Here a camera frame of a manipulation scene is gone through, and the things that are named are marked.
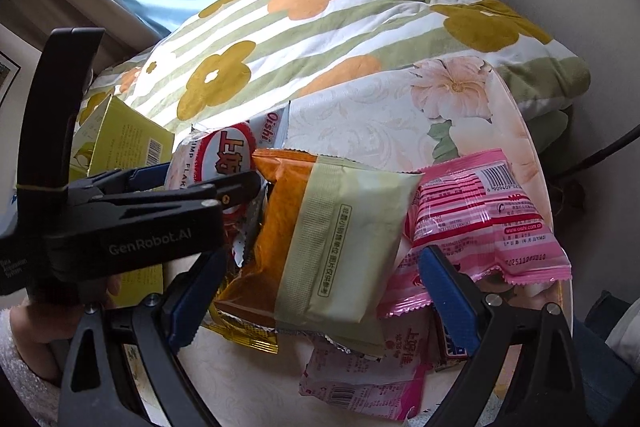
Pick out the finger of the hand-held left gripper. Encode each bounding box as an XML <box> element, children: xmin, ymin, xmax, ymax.
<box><xmin>67</xmin><ymin>162</ymin><xmax>173</xmax><ymax>208</ymax></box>
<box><xmin>100</xmin><ymin>171</ymin><xmax>262</xmax><ymax>220</ymax></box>

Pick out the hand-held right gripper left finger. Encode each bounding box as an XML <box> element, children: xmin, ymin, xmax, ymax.
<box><xmin>57</xmin><ymin>247</ymin><xmax>231</xmax><ymax>427</ymax></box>

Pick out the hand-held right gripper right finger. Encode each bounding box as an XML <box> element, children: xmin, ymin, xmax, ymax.
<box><xmin>419</xmin><ymin>246</ymin><xmax>586</xmax><ymax>427</ymax></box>

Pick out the yellow-green cardboard box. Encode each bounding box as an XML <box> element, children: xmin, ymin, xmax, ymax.
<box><xmin>70</xmin><ymin>94</ymin><xmax>176</xmax><ymax>388</ymax></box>

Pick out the gold yellow snack packet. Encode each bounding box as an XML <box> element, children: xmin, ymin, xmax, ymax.
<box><xmin>205</xmin><ymin>302</ymin><xmax>281</xmax><ymax>355</ymax></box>

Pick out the pink striped snack packet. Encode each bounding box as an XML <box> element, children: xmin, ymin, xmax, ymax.
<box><xmin>405</xmin><ymin>148</ymin><xmax>573</xmax><ymax>289</ymax></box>

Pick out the pale yellow snack packet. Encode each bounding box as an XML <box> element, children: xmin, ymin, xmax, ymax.
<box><xmin>212</xmin><ymin>148</ymin><xmax>426</xmax><ymax>327</ymax></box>

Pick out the pink white snack packet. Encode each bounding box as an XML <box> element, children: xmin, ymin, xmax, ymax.
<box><xmin>299</xmin><ymin>332</ymin><xmax>428</xmax><ymax>410</ymax></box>

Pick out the person's left forearm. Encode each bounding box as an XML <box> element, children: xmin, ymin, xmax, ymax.
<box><xmin>0</xmin><ymin>307</ymin><xmax>63</xmax><ymax>425</ymax></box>

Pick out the person's left hand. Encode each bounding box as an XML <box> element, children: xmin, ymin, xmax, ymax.
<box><xmin>10</xmin><ymin>274</ymin><xmax>123</xmax><ymax>380</ymax></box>

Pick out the blue white snack packet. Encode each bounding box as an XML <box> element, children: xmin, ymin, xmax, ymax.
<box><xmin>436</xmin><ymin>314</ymin><xmax>473</xmax><ymax>361</ymax></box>

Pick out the person's blue jeans leg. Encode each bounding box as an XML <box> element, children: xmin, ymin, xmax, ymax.
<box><xmin>570</xmin><ymin>289</ymin><xmax>640</xmax><ymax>424</ymax></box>

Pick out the striped flower blanket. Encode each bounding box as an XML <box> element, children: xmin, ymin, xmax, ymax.
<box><xmin>75</xmin><ymin>0</ymin><xmax>592</xmax><ymax>135</ymax></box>

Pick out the picture frame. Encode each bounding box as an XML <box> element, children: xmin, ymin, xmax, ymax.
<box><xmin>0</xmin><ymin>51</ymin><xmax>22</xmax><ymax>104</ymax></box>

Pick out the black cable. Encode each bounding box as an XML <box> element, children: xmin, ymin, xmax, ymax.
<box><xmin>550</xmin><ymin>122</ymin><xmax>640</xmax><ymax>180</ymax></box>

